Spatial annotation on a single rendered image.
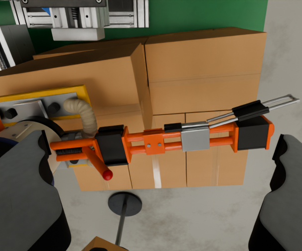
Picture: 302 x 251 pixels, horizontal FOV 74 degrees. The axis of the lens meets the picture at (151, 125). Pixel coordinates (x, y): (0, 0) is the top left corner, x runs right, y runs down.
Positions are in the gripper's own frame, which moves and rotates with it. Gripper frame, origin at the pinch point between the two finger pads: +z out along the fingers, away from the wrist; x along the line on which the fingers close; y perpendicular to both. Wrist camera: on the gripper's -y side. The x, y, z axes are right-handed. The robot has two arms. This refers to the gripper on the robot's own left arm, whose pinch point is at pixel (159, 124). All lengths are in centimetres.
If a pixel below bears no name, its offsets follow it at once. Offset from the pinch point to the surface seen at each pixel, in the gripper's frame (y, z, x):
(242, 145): 22.1, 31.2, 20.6
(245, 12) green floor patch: -8, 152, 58
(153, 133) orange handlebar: 20.3, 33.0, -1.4
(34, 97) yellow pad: 15, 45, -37
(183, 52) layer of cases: 10, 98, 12
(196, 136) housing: 20.3, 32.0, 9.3
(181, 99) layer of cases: 36, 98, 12
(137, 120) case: 29, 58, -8
